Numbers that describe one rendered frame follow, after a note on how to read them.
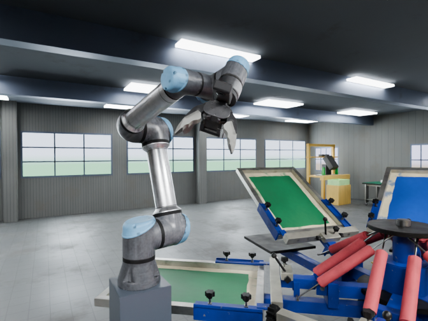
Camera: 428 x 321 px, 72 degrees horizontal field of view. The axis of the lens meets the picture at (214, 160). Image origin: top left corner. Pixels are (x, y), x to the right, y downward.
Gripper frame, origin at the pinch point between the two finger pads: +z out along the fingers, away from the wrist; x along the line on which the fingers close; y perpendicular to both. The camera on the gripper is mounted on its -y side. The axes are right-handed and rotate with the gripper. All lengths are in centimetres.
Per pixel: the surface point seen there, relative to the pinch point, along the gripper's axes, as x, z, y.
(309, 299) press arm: -67, 0, 98
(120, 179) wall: 318, -324, 776
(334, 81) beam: -126, -419, 274
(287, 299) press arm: -56, 4, 100
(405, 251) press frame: -97, -28, 68
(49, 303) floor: 139, 44, 329
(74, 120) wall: 475, -389, 640
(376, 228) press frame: -81, -32, 64
